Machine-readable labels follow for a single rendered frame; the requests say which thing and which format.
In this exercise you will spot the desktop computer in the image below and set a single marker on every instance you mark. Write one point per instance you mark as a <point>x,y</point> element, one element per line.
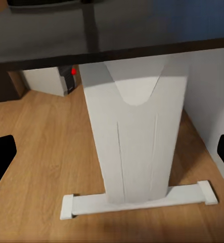
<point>59,80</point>

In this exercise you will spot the cabinet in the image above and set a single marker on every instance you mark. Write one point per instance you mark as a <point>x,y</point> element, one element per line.
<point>11,83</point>

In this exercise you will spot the desk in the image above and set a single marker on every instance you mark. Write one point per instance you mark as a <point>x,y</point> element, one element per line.
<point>134,58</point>

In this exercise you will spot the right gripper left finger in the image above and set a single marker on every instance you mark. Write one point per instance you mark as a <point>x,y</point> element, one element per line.
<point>8,151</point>

